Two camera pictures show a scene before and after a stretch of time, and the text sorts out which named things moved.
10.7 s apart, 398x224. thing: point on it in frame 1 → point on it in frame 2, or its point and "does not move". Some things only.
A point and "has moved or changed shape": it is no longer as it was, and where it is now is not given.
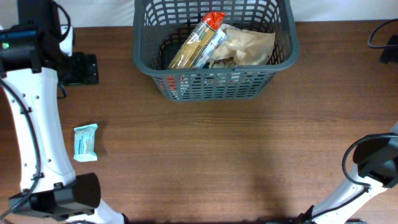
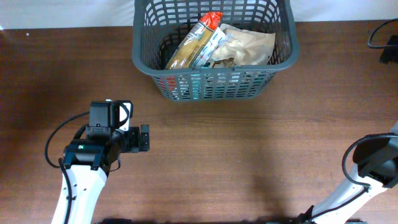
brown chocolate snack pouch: [227, 62] does not move
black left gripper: [81, 76] → [135, 145]
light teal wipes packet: [84, 143] has moved or changed shape
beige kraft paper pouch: [245, 47] does not move
